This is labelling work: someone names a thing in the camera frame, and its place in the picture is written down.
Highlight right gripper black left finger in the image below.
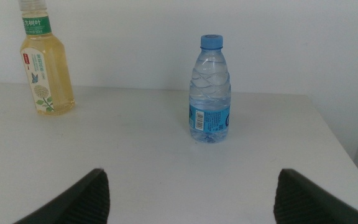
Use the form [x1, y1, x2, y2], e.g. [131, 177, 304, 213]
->
[12, 167, 111, 224]

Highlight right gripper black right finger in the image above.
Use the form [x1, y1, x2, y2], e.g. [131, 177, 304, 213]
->
[273, 168, 358, 224]

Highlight yellow tea bottle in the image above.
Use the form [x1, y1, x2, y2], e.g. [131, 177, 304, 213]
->
[17, 0, 76, 116]

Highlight clear water bottle blue cap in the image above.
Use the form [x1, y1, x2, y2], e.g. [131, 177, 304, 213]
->
[188, 34, 232, 144]

